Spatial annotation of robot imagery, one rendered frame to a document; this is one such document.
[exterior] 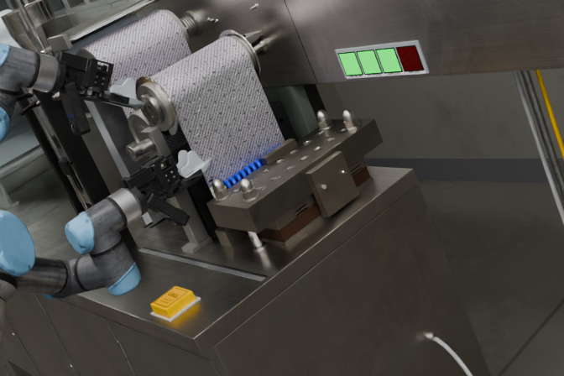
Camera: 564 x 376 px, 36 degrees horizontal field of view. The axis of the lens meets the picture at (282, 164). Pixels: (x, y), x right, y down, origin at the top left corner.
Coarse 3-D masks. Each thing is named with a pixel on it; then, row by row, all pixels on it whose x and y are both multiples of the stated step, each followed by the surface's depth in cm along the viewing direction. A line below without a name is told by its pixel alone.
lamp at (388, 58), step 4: (380, 52) 179; (384, 52) 178; (388, 52) 178; (392, 52) 177; (380, 56) 180; (384, 56) 179; (388, 56) 178; (392, 56) 177; (380, 60) 181; (384, 60) 180; (388, 60) 179; (392, 60) 178; (396, 60) 177; (384, 64) 180; (388, 64) 179; (392, 64) 178; (396, 64) 177; (384, 68) 181; (388, 68) 180; (392, 68) 179; (396, 68) 178
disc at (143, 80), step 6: (138, 78) 193; (144, 78) 191; (150, 78) 190; (138, 84) 195; (150, 84) 190; (156, 84) 188; (162, 90) 188; (168, 96) 188; (168, 102) 189; (174, 108) 188; (174, 114) 189; (174, 120) 191; (174, 126) 192; (162, 132) 198; (168, 132) 196; (174, 132) 194
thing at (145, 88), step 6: (240, 42) 202; (246, 48) 202; (252, 60) 202; (144, 84) 192; (138, 90) 194; (144, 90) 192; (150, 90) 190; (156, 90) 189; (138, 96) 196; (156, 96) 189; (162, 96) 189; (162, 102) 189; (162, 108) 190; (168, 108) 189; (168, 114) 190; (168, 120) 191; (156, 126) 197; (162, 126) 195; (168, 126) 192
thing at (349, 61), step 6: (342, 54) 188; (348, 54) 187; (354, 54) 186; (342, 60) 190; (348, 60) 188; (354, 60) 187; (348, 66) 189; (354, 66) 188; (348, 72) 190; (354, 72) 189; (360, 72) 187
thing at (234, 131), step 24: (240, 96) 200; (264, 96) 204; (192, 120) 193; (216, 120) 196; (240, 120) 200; (264, 120) 204; (192, 144) 193; (216, 144) 196; (240, 144) 200; (264, 144) 205; (216, 168) 197; (240, 168) 201
